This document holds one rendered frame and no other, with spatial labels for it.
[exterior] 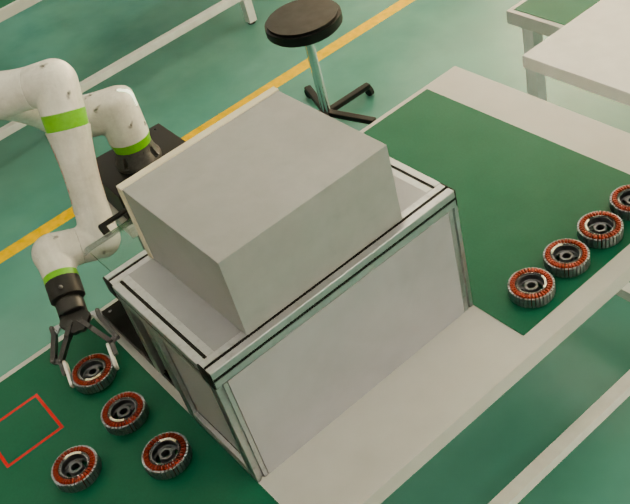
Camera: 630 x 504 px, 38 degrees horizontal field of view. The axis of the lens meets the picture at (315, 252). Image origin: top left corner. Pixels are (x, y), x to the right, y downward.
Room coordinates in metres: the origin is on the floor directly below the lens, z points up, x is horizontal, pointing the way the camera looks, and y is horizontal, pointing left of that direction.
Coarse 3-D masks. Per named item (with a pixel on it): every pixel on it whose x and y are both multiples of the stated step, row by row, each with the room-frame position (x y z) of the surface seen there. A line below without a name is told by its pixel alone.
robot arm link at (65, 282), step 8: (56, 280) 1.89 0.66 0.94; (64, 280) 1.89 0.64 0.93; (72, 280) 1.89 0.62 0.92; (80, 280) 1.91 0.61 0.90; (48, 288) 1.89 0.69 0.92; (56, 288) 1.87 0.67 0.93; (64, 288) 1.87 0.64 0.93; (72, 288) 1.87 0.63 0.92; (80, 288) 1.88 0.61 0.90; (48, 296) 1.88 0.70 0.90; (56, 296) 1.85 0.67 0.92; (64, 296) 1.86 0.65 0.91
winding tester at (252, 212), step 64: (256, 128) 1.71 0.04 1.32; (320, 128) 1.64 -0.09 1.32; (128, 192) 1.62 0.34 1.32; (192, 192) 1.55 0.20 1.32; (256, 192) 1.49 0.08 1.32; (320, 192) 1.43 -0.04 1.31; (384, 192) 1.50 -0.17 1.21; (192, 256) 1.41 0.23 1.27; (256, 256) 1.35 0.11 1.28; (320, 256) 1.41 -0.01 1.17; (256, 320) 1.33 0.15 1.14
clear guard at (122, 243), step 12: (120, 228) 1.85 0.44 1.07; (132, 228) 1.84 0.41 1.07; (96, 240) 1.83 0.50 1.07; (108, 240) 1.82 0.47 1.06; (120, 240) 1.81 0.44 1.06; (132, 240) 1.79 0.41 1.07; (84, 252) 1.84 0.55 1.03; (96, 252) 1.79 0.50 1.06; (108, 252) 1.77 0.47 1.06; (120, 252) 1.76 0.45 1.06; (132, 252) 1.75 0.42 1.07; (108, 264) 1.73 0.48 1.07; (120, 264) 1.71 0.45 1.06
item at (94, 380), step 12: (84, 360) 1.73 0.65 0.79; (96, 360) 1.72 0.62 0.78; (108, 360) 1.71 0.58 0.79; (72, 372) 1.71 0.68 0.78; (84, 372) 1.71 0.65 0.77; (96, 372) 1.69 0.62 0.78; (108, 372) 1.67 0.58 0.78; (84, 384) 1.65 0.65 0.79; (96, 384) 1.65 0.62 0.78; (108, 384) 1.65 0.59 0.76
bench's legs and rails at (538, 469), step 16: (624, 288) 1.95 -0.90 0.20; (624, 384) 1.60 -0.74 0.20; (608, 400) 1.57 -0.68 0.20; (624, 400) 1.58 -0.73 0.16; (592, 416) 1.53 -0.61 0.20; (576, 432) 1.50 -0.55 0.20; (560, 448) 1.46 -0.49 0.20; (544, 464) 1.43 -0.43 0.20; (512, 480) 1.41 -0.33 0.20; (528, 480) 1.40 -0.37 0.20; (496, 496) 1.38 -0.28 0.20; (512, 496) 1.36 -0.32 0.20
